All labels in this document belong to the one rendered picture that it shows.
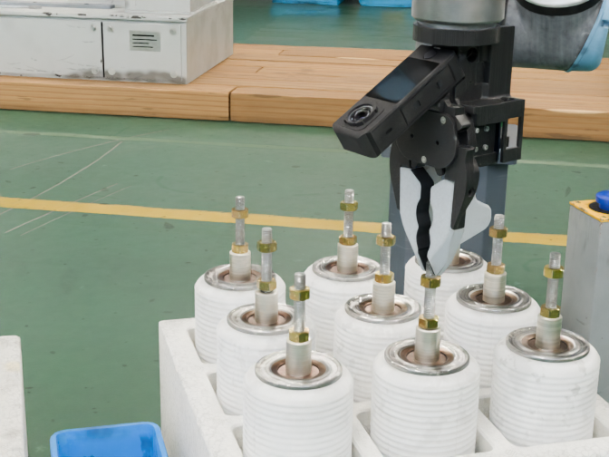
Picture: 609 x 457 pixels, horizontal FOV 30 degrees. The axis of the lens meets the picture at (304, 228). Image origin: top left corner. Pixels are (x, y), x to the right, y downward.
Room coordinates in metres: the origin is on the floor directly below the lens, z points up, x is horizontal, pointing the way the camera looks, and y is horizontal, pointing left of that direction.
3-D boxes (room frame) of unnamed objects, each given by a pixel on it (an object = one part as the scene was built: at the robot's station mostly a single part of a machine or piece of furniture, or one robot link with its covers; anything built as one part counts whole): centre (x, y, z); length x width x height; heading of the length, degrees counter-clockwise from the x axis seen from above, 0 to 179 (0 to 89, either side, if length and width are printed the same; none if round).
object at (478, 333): (1.07, -0.19, 0.16); 0.10 x 0.10 x 0.18
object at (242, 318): (1.01, 0.03, 0.25); 0.08 x 0.08 x 0.01
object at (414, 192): (0.95, -0.11, 0.38); 0.06 x 0.03 x 0.09; 128
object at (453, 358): (0.93, -0.11, 0.25); 0.08 x 0.08 x 0.01
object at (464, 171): (0.91, -0.12, 0.42); 0.05 x 0.02 x 0.09; 38
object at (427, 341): (0.93, -0.11, 0.26); 0.02 x 0.02 x 0.03
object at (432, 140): (0.94, -0.13, 0.48); 0.09 x 0.08 x 0.12; 128
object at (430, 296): (0.93, -0.11, 0.30); 0.01 x 0.01 x 0.08
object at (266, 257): (1.01, 0.03, 0.31); 0.01 x 0.01 x 0.08
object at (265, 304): (1.01, 0.03, 0.26); 0.02 x 0.02 x 0.03
